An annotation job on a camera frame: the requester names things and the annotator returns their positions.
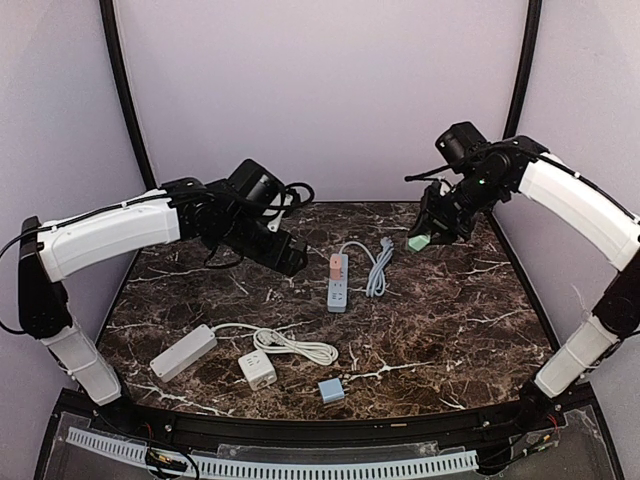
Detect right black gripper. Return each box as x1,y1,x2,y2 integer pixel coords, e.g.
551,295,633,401
409,170,506,246

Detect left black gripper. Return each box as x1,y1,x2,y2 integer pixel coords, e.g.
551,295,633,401
220,211,309,277

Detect green plug adapter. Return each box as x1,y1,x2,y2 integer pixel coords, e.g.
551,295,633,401
406,235,431,253

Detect blue-grey power strip cable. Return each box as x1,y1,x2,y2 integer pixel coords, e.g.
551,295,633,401
338,237,396,300

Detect pink plug adapter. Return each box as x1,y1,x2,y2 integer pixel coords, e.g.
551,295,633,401
329,253,343,281

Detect blue-grey power strip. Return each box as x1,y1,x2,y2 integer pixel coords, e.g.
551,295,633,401
326,253,348,313

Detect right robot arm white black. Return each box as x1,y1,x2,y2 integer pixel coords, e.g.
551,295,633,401
407,122,639,434

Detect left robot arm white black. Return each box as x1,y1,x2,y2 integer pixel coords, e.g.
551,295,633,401
13,176,308,436

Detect blue plug adapter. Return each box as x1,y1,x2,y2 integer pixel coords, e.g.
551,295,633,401
318,378,345,404

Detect white cube socket adapter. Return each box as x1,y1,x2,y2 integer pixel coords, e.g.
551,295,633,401
238,349,277,391

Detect white power strip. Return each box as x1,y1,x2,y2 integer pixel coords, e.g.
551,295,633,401
150,324,217,383

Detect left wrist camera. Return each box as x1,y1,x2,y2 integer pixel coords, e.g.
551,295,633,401
228,159,284,216

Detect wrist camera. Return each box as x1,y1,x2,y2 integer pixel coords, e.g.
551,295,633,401
228,159,284,216
435,121,487,174

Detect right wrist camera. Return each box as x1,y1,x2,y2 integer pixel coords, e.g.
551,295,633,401
435,121,487,174

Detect white power strip cable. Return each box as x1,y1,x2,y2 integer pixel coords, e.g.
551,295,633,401
212,322,340,366

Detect right black frame post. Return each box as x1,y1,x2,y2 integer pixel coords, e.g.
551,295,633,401
503,0,543,138

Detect black frame post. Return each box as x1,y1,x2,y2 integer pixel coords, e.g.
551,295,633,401
98,0,157,190
503,0,543,138

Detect black front frame rail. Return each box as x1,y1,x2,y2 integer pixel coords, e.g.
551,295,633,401
59,387,571,451

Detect white slotted cable duct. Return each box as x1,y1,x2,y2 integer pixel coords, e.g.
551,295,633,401
65,427,478,479

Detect left black frame post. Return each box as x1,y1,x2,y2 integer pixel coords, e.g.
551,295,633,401
98,0,157,190

